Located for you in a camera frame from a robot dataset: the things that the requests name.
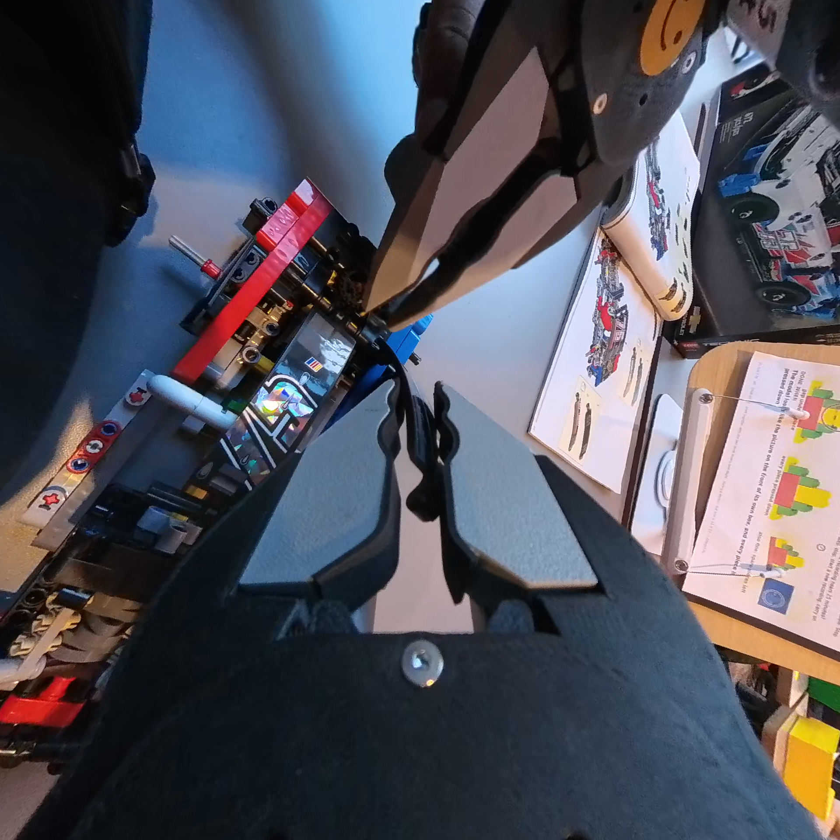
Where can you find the printed instruction paper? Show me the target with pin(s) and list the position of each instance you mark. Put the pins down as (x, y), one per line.
(754, 525)

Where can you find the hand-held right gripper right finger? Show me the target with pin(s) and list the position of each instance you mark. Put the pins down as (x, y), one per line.
(518, 518)

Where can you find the toy car set box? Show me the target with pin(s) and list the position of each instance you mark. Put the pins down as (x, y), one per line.
(787, 197)

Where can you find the person's left hand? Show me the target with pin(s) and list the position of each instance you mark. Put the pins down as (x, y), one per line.
(453, 52)

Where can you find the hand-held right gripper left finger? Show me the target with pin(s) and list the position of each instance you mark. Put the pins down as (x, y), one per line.
(315, 518)

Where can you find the black curved brick panel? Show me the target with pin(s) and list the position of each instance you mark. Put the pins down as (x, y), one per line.
(420, 433)

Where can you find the yellow and green toy blocks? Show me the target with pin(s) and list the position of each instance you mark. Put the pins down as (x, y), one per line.
(810, 754)

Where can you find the wooden document stand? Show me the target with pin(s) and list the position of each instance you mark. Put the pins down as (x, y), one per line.
(712, 367)

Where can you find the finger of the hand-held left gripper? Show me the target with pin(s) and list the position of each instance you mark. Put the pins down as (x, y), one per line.
(459, 190)
(525, 236)

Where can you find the toy brick car model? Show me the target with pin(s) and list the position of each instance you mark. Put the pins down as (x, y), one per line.
(282, 262)

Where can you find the open instruction booklet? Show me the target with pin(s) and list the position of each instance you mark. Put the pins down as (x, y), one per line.
(610, 420)

